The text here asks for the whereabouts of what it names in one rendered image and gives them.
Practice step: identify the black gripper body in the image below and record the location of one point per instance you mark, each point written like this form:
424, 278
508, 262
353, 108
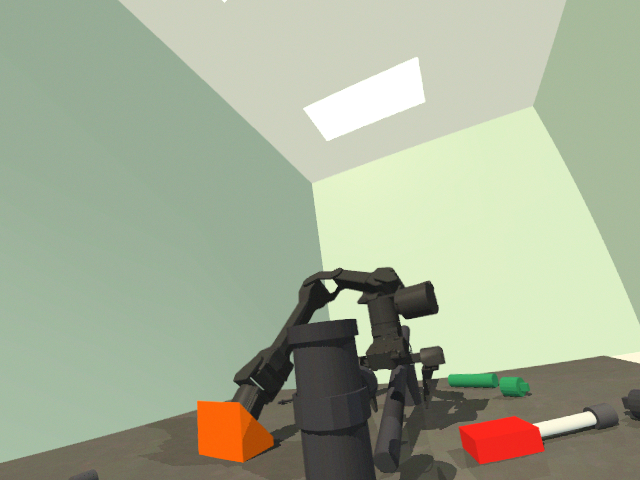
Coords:
429, 357

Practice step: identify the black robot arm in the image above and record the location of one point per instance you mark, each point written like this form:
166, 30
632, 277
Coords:
386, 297

